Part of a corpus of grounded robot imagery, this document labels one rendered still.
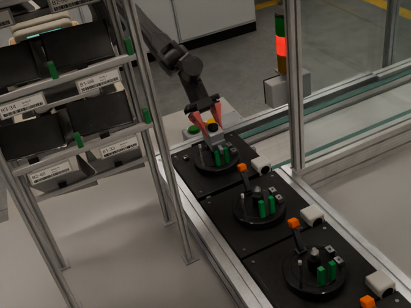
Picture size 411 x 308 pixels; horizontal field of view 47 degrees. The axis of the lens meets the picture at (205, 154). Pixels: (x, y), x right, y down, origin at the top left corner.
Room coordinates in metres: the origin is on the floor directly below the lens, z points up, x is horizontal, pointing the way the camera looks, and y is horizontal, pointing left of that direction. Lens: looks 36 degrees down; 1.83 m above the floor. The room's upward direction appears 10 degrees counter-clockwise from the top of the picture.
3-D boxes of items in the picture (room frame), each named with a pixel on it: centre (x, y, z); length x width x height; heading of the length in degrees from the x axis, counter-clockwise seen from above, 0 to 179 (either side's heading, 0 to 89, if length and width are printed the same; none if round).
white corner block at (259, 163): (1.09, -0.15, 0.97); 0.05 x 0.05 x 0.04; 19
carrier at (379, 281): (0.68, -0.19, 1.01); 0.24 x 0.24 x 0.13; 19
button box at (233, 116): (1.38, -0.04, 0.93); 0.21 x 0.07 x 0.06; 109
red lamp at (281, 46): (1.10, -0.25, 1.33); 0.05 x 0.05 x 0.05
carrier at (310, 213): (0.91, -0.11, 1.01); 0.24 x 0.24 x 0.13; 19
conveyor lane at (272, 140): (1.23, -0.32, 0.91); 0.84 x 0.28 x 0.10; 109
